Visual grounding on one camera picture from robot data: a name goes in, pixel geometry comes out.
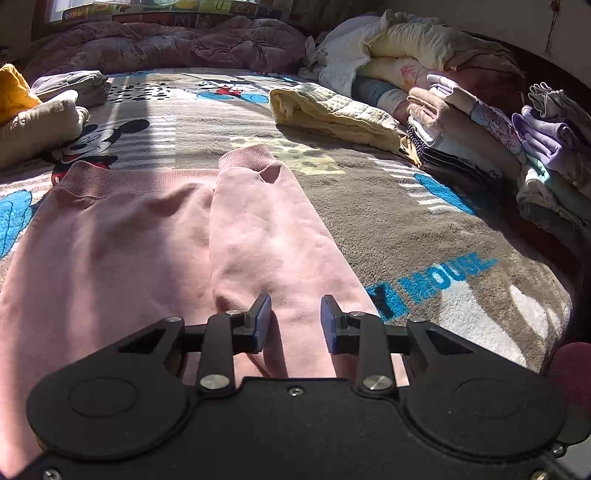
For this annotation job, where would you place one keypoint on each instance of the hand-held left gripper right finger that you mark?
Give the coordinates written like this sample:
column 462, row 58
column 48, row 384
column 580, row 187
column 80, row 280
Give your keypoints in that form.
column 328, row 323

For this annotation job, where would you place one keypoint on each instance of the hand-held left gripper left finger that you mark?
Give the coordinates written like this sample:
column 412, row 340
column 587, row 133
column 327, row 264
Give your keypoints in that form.
column 262, row 323

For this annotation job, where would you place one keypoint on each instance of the pink sweatshirt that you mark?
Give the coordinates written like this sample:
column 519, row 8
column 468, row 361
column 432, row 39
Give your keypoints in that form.
column 138, row 258

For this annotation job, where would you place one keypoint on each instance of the stack of purple folded clothes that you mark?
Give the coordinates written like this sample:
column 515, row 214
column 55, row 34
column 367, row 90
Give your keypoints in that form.
column 554, row 147

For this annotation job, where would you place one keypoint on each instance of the grey folded clothes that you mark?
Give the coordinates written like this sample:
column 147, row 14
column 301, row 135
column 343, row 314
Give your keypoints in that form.
column 74, row 85

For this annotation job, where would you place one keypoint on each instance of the cartoon mouse printed blanket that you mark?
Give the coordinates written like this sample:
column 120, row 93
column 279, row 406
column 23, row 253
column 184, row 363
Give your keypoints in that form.
column 415, row 230

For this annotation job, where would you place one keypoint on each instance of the yellow quilted blanket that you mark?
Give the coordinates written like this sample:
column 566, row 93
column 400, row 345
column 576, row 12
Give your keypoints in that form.
column 332, row 113

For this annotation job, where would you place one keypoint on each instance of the blue grey rolled blanket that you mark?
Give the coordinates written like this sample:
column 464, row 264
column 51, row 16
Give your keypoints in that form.
column 378, row 92

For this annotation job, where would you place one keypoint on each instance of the person's maroon clothing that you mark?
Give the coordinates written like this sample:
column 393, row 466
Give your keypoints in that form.
column 572, row 374

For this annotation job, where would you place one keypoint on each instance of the white duvet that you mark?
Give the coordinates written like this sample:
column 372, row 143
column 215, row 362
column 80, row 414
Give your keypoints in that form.
column 341, row 55

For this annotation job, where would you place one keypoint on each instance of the purple quilt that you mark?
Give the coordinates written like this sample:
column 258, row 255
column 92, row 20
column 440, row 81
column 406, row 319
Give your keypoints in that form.
column 161, row 46

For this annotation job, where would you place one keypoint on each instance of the pink bedding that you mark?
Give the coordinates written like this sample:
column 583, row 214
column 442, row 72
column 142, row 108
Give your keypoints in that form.
column 489, row 74

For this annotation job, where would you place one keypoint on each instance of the cream duvet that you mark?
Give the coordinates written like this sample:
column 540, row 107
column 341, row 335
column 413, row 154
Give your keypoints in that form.
column 429, row 44

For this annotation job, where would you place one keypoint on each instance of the beige folded garment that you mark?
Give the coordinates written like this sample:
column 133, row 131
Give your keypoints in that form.
column 37, row 129

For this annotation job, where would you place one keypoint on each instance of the yellow knit sweater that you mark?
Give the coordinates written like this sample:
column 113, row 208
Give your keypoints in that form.
column 16, row 92

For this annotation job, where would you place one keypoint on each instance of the dark wooden headboard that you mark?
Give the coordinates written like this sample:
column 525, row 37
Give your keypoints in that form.
column 554, row 69

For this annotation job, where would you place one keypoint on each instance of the colourful alphabet board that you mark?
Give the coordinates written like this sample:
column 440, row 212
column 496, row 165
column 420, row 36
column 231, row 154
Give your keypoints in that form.
column 138, row 7

